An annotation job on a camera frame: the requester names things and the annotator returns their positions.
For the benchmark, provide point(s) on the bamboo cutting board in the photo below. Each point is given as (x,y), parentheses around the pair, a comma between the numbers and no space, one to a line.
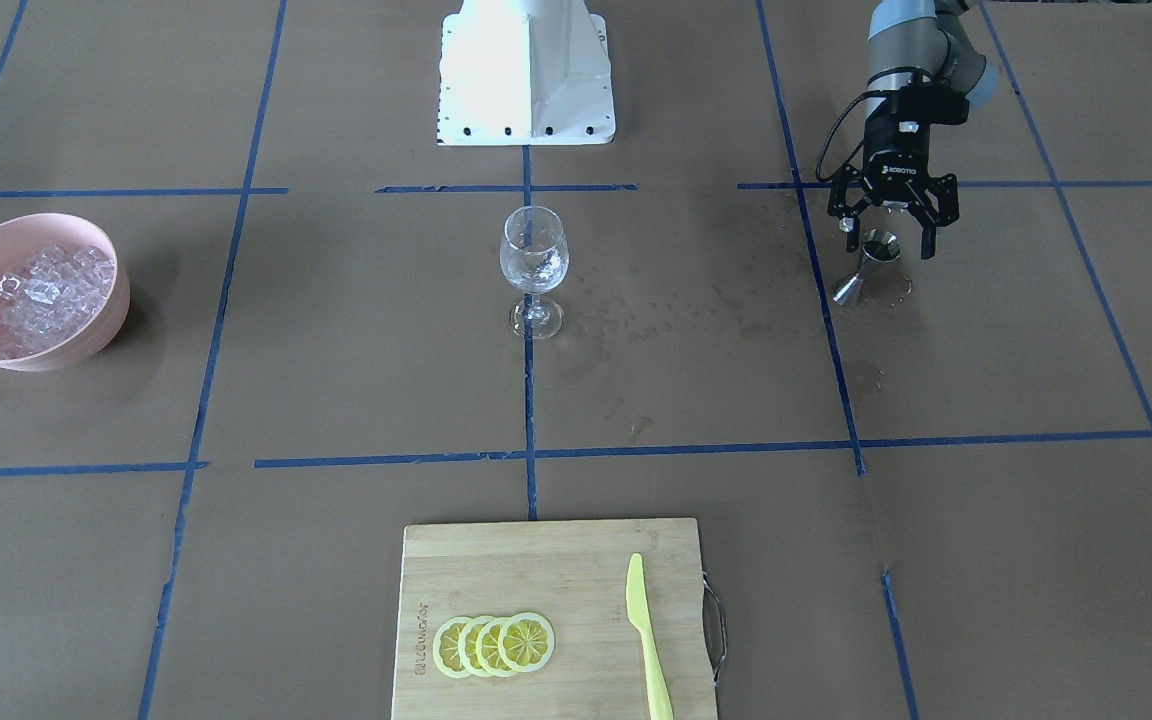
(573,573)

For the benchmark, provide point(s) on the white camera pedestal base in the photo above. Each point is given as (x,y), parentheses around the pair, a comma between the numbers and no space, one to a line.
(525,73)

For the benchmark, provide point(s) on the steel cocktail jigger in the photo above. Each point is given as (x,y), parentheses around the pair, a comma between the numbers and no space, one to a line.
(879,248)

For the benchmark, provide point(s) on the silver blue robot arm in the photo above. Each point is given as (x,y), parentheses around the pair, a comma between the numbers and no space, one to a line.
(924,71)

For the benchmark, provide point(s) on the clear wine glass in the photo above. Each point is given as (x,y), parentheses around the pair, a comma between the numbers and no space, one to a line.
(534,257)

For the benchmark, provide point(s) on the pink bowl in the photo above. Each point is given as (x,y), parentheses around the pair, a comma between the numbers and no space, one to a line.
(22,237)

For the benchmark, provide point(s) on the yellow plastic knife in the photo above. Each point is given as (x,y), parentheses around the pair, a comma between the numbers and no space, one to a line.
(638,614)

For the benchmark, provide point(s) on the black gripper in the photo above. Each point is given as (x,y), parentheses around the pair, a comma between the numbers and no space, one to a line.
(894,158)

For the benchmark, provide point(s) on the clear ice cubes pile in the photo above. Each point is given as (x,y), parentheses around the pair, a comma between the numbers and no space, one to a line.
(47,300)

